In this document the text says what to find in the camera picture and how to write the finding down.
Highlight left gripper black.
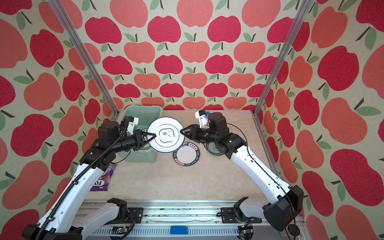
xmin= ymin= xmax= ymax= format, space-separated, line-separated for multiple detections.
xmin=112 ymin=129 xmax=157 ymax=153

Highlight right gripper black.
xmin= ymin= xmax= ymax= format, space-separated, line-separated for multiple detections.
xmin=179 ymin=122 xmax=219 ymax=146

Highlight white plate black rings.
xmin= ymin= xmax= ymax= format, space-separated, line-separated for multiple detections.
xmin=146 ymin=116 xmax=186 ymax=154

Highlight green rim plate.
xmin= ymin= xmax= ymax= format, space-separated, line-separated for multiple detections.
xmin=173 ymin=142 xmax=201 ymax=167

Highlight mint green plastic bin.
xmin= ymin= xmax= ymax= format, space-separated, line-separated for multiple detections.
xmin=117 ymin=106 xmax=163 ymax=163

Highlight blue floral ceramic plate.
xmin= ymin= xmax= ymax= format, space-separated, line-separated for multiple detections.
xmin=204 ymin=143 xmax=223 ymax=156

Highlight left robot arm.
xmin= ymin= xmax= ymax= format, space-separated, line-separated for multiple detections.
xmin=22 ymin=117 xmax=157 ymax=240

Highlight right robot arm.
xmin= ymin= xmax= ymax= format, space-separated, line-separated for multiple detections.
xmin=180 ymin=110 xmax=304 ymax=237

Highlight purple candy bag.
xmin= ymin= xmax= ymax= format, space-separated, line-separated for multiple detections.
xmin=91 ymin=165 xmax=117 ymax=192

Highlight black round knob right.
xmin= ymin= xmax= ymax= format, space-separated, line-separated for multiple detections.
xmin=288 ymin=224 xmax=301 ymax=237

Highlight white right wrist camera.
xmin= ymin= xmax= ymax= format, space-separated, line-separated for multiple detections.
xmin=195 ymin=110 xmax=210 ymax=128

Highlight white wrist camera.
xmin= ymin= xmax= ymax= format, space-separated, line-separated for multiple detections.
xmin=122 ymin=116 xmax=139 ymax=136
xmin=195 ymin=110 xmax=210 ymax=128

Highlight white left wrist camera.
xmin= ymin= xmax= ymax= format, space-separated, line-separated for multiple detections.
xmin=122 ymin=116 xmax=139 ymax=136

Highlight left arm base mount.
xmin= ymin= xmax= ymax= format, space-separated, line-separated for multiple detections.
xmin=101 ymin=206 xmax=144 ymax=224

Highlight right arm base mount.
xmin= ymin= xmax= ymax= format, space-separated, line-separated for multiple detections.
xmin=216 ymin=208 xmax=263 ymax=224

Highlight blue block on rail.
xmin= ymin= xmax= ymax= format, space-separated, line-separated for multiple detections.
xmin=170 ymin=226 xmax=189 ymax=235

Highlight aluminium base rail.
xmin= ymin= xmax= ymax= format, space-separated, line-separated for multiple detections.
xmin=50 ymin=199 xmax=310 ymax=240

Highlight left aluminium frame post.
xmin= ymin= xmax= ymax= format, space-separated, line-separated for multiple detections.
xmin=48 ymin=0 xmax=120 ymax=118

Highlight aluminium frame post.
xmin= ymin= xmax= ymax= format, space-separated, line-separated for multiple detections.
xmin=253 ymin=0 xmax=315 ymax=118
xmin=48 ymin=0 xmax=120 ymax=118

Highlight black corrugated cable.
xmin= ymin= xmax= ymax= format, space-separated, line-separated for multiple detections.
xmin=32 ymin=119 xmax=130 ymax=240

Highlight right aluminium frame post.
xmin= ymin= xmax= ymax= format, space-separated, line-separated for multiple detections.
xmin=253 ymin=0 xmax=315 ymax=118

